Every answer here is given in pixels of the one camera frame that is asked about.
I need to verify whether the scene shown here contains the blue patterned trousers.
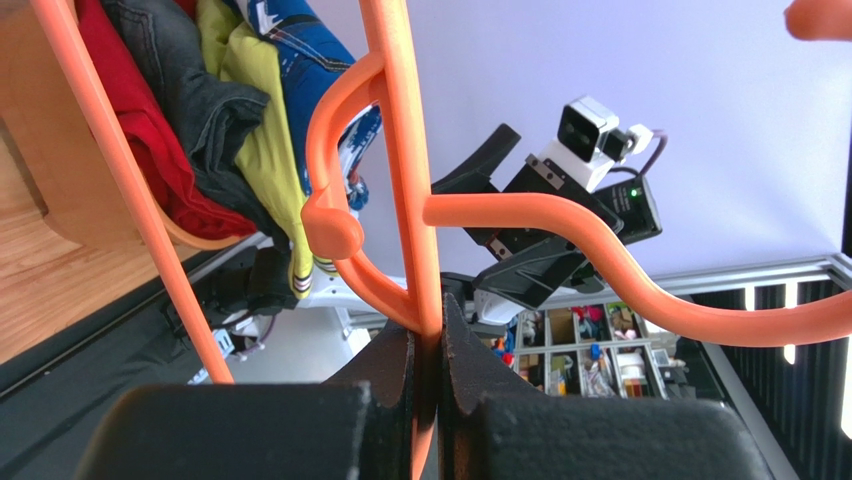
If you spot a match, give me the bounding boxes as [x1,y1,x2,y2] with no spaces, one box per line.
[226,0,382,211]

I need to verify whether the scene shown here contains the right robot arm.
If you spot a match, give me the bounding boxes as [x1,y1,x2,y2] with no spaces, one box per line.
[432,124,663,325]

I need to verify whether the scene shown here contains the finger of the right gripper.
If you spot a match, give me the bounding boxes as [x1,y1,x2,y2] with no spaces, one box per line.
[473,237,596,309]
[431,124,521,195]

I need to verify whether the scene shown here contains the background shelf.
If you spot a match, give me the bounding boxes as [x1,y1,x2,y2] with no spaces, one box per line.
[485,302,693,399]

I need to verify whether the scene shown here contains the black trousers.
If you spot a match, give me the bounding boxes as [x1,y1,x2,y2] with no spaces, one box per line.
[102,1,298,314]

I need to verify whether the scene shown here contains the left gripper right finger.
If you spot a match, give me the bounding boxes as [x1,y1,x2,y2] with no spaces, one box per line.
[438,294,772,479]

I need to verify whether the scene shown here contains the orange plastic basket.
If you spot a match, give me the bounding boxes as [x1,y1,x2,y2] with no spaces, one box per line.
[0,0,244,253]

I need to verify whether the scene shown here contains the orange hanger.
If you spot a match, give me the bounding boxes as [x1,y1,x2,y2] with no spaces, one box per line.
[33,1,851,479]

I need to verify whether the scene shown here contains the yellow-green trousers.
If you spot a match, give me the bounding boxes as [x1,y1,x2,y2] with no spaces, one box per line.
[196,1,319,299]

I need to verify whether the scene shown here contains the red trousers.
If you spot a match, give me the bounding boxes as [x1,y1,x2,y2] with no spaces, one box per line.
[75,1,256,240]

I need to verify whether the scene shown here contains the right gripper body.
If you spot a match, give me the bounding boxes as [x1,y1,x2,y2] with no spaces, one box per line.
[464,154,625,265]

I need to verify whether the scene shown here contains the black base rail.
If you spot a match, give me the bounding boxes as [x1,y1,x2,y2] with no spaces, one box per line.
[0,232,281,480]

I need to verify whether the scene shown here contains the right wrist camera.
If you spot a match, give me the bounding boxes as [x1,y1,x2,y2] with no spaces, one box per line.
[537,95,656,192]

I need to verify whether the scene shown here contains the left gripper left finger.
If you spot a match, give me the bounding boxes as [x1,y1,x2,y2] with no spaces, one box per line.
[76,322,417,479]

